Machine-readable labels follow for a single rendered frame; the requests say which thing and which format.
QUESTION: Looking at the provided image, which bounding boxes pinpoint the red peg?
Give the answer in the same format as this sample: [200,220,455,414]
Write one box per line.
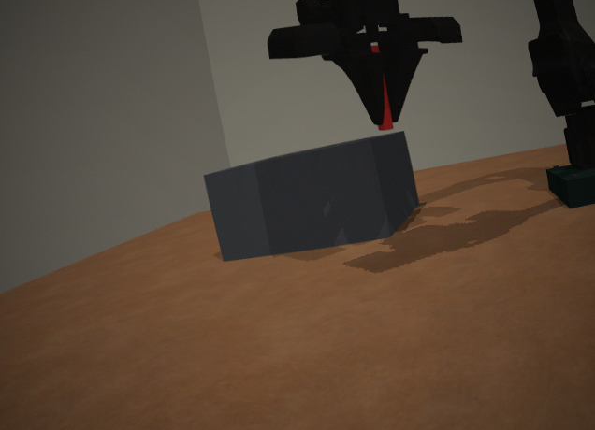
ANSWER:
[371,45,393,130]

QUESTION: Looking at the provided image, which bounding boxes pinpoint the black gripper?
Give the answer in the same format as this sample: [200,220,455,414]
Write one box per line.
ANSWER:
[268,0,462,125]

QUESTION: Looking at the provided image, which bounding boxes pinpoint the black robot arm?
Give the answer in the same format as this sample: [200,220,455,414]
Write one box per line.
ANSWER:
[296,0,595,170]

